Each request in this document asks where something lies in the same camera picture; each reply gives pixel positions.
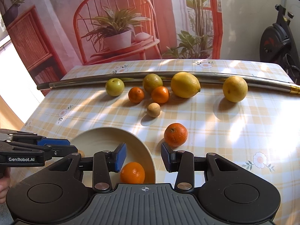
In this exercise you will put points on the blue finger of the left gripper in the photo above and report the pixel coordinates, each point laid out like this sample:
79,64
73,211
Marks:
58,150
19,136

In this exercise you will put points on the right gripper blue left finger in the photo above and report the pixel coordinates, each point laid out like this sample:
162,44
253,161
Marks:
105,162

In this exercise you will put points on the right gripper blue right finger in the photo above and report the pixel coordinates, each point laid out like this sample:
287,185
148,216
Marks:
181,162

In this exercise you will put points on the small brown fruit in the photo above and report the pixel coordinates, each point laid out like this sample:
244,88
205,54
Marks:
82,153

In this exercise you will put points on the cream ceramic bowl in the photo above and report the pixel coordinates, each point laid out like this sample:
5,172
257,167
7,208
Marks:
108,138

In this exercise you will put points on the orange mandarin with stem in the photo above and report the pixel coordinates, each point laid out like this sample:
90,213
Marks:
175,135

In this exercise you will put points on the small tan round fruit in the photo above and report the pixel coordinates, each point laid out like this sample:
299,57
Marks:
153,110

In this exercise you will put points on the small orange mandarin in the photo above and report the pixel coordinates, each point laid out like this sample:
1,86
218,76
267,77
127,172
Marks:
160,95

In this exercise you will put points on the large yellow lemon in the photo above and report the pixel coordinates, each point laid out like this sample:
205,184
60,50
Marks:
185,85

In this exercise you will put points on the yellow-green citrus fruit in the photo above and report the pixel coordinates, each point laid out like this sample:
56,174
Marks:
151,81

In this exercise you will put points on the large yellow grapefruit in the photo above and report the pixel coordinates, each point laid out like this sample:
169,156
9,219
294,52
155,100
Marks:
235,89

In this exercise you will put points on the person's left hand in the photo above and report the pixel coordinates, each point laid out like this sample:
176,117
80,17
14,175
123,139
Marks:
5,185

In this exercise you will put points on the small left mandarin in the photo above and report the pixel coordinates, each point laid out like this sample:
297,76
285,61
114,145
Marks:
136,95

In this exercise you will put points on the green round fruit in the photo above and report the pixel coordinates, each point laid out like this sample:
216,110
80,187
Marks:
114,87

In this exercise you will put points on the plaid floral tablecloth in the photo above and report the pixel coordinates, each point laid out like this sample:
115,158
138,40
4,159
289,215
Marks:
261,132

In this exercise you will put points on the printed backdrop curtain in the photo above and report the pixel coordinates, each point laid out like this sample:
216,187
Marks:
52,37

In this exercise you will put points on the black exercise bike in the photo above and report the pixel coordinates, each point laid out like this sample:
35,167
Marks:
277,44

